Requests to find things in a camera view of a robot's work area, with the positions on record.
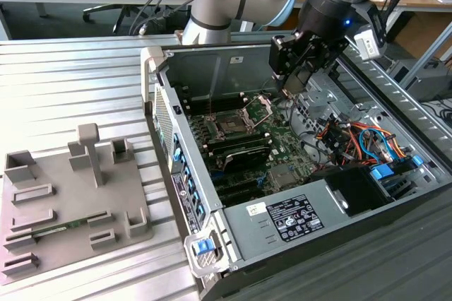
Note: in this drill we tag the black RAM slot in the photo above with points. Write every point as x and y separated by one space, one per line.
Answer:
240 137
243 146

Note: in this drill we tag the small blue plastic clip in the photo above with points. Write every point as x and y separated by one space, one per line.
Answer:
416 160

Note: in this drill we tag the silver chipset heatsink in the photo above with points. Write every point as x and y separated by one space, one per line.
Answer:
286 177

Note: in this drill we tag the open grey PC case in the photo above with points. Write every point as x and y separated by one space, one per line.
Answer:
197 71

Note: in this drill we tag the blue case latch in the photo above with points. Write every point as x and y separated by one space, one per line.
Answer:
204 246

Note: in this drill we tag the silver metal drive cage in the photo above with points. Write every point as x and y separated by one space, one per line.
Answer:
328 99

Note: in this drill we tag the thin metal locking lever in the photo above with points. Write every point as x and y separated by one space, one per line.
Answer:
210 105

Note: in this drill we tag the CPU socket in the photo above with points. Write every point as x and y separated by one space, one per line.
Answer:
229 125

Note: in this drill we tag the office chair base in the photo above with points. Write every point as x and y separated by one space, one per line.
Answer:
100 8

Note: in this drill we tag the grey power supply unit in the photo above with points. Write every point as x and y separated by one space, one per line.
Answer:
247 241

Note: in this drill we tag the aluminium profile bar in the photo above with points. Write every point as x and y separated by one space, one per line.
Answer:
433 50

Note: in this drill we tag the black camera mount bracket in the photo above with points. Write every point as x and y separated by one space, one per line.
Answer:
376 18

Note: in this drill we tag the green motherboard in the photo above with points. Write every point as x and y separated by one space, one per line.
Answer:
282 145

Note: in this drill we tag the black graphics card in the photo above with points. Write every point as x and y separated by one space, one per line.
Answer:
247 159

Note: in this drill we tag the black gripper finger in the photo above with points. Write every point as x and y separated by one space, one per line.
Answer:
280 55
328 52

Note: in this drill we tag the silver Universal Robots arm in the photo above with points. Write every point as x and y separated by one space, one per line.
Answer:
219 7

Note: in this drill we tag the grey parts rack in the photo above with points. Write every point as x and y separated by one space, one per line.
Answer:
70 188

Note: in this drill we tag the black expansion slot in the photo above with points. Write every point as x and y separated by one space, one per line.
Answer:
243 195
236 182

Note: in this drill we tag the disk bay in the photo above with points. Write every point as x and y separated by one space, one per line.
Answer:
402 188

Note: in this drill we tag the green RAM stick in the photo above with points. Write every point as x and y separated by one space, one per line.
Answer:
76 225

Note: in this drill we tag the grey computer tower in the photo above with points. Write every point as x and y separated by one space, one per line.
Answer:
423 82

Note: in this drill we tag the blue disk carrier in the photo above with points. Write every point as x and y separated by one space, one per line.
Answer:
382 172

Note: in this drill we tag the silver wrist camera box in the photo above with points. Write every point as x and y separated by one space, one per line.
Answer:
369 46

